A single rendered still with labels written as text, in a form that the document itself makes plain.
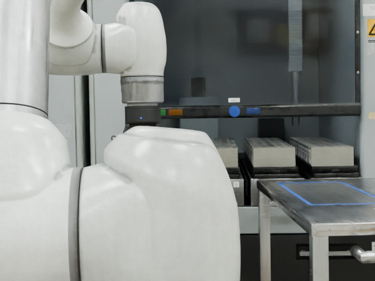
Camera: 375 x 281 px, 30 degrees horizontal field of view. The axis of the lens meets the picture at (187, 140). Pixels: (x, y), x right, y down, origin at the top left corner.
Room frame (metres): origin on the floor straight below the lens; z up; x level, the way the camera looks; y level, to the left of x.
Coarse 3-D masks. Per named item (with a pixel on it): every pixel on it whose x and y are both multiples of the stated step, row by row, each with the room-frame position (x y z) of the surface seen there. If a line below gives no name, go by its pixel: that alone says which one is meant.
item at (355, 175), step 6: (300, 168) 2.07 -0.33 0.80; (306, 168) 1.94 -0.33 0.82; (300, 174) 1.99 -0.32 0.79; (306, 174) 1.89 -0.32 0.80; (312, 174) 1.81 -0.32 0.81; (318, 174) 1.78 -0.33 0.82; (324, 174) 1.78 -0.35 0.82; (330, 174) 1.78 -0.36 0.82; (336, 174) 1.78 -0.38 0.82; (342, 174) 1.78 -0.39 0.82; (348, 174) 1.77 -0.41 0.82; (354, 174) 1.77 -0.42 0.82
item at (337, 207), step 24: (264, 192) 1.51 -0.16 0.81; (288, 192) 1.40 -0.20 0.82; (312, 192) 1.39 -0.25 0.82; (336, 192) 1.38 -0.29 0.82; (360, 192) 1.38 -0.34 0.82; (264, 216) 1.60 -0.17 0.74; (312, 216) 1.10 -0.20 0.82; (336, 216) 1.09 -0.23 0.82; (360, 216) 1.09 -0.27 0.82; (264, 240) 1.60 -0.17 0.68; (312, 240) 1.04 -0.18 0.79; (264, 264) 1.61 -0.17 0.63; (312, 264) 1.04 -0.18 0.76
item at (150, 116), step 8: (128, 112) 1.44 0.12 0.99; (136, 112) 1.43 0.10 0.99; (144, 112) 1.42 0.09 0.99; (152, 112) 1.43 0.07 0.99; (160, 112) 1.46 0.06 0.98; (128, 120) 1.44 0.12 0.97; (136, 120) 1.43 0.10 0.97; (144, 120) 1.42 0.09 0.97; (152, 120) 1.43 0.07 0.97; (160, 120) 1.45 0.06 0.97; (128, 128) 1.45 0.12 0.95
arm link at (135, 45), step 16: (128, 16) 1.42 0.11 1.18; (144, 16) 1.42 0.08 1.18; (160, 16) 1.45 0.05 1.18; (112, 32) 1.42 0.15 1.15; (128, 32) 1.41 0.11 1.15; (144, 32) 1.41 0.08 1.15; (160, 32) 1.43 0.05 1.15; (112, 48) 1.41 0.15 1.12; (128, 48) 1.41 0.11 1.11; (144, 48) 1.41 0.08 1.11; (160, 48) 1.43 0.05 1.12; (112, 64) 1.42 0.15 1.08; (128, 64) 1.41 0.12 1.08; (144, 64) 1.42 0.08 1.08; (160, 64) 1.44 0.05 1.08
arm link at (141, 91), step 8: (120, 80) 1.45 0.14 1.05; (128, 80) 1.43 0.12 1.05; (136, 80) 1.42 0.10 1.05; (144, 80) 1.42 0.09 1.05; (152, 80) 1.42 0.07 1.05; (160, 80) 1.44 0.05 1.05; (128, 88) 1.43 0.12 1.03; (136, 88) 1.42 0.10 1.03; (144, 88) 1.42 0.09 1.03; (152, 88) 1.42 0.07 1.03; (160, 88) 1.44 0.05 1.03; (128, 96) 1.43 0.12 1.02; (136, 96) 1.42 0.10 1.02; (144, 96) 1.42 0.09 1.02; (152, 96) 1.42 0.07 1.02; (160, 96) 1.44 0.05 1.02; (128, 104) 1.45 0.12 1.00; (136, 104) 1.43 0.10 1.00; (144, 104) 1.43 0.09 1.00; (152, 104) 1.44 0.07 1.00
